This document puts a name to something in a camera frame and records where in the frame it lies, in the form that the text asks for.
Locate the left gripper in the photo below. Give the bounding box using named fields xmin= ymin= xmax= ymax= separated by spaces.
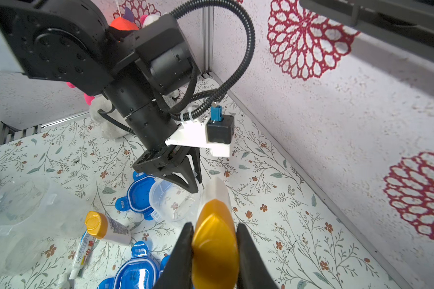
xmin=132 ymin=145 xmax=203 ymax=193

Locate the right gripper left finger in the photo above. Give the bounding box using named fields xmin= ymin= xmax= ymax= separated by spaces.
xmin=153 ymin=222 xmax=194 ymax=289

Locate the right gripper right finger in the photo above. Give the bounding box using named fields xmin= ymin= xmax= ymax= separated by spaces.
xmin=236 ymin=223 xmax=278 ymax=289

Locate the slim yellow cap tube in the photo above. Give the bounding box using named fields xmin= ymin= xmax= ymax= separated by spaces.
xmin=192 ymin=177 xmax=239 ymax=289

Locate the yellow cap bottle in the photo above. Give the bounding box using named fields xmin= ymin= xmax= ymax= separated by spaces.
xmin=85 ymin=211 xmax=131 ymax=246

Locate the clear plastic container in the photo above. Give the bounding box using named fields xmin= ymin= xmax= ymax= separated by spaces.
xmin=149 ymin=178 xmax=201 ymax=227
xmin=0 ymin=174 xmax=93 ymax=276

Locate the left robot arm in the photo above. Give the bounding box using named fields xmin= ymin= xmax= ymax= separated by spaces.
xmin=0 ymin=1 xmax=202 ymax=193

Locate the lower middle blue lid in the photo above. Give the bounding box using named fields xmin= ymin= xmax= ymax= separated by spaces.
xmin=97 ymin=241 xmax=170 ymax=289

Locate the left blue container lid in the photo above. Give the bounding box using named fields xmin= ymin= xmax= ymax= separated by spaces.
xmin=115 ymin=171 xmax=155 ymax=220

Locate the white small plush dog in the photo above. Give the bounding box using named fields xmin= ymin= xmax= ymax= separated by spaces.
xmin=89 ymin=95 xmax=129 ymax=140

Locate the white toothpaste tube left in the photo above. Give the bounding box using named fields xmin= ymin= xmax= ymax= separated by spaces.
xmin=69 ymin=231 xmax=96 ymax=280

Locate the lower white pink plush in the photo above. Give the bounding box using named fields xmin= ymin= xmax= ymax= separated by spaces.
xmin=66 ymin=82 xmax=95 ymax=106

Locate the white pink plush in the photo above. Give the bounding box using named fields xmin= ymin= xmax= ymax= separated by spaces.
xmin=66 ymin=82 xmax=95 ymax=106
xmin=140 ymin=14 xmax=160 ymax=27

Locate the upper white pink plush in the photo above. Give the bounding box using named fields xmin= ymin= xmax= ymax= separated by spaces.
xmin=140 ymin=14 xmax=160 ymax=27

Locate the red plush toy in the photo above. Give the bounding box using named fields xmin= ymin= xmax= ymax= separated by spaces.
xmin=110 ymin=18 xmax=139 ymax=31

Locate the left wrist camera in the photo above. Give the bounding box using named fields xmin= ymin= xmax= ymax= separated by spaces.
xmin=165 ymin=102 xmax=235 ymax=158

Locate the grey wall shelf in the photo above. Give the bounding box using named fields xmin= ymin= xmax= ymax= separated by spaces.
xmin=300 ymin=0 xmax=434 ymax=63

